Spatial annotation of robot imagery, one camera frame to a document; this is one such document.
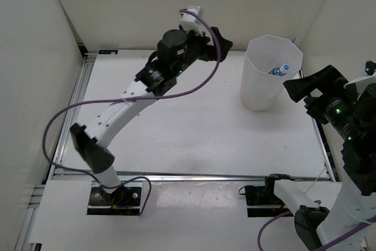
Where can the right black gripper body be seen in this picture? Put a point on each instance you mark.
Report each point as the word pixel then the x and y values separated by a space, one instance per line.
pixel 336 110

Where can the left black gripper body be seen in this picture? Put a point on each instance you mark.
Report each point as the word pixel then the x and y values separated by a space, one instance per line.
pixel 195 44

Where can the blue label plastic bottle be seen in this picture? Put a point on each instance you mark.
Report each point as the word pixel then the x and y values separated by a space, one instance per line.
pixel 280 71

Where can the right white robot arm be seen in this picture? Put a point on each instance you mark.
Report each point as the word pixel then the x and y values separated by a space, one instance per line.
pixel 344 226

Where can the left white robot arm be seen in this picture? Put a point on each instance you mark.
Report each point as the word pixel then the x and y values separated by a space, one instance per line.
pixel 91 141

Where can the white octagonal bin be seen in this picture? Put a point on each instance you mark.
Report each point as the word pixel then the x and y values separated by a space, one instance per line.
pixel 259 89

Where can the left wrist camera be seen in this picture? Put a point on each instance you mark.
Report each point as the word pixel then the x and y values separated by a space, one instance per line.
pixel 191 23

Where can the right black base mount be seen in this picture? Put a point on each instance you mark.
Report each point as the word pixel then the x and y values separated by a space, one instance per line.
pixel 261 200

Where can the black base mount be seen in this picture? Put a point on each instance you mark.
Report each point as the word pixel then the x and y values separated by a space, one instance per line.
pixel 261 200
pixel 123 201

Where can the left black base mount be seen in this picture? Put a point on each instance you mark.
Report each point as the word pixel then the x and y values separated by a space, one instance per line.
pixel 123 201

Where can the aluminium frame rail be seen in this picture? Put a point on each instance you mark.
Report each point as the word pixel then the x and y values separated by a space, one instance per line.
pixel 58 150

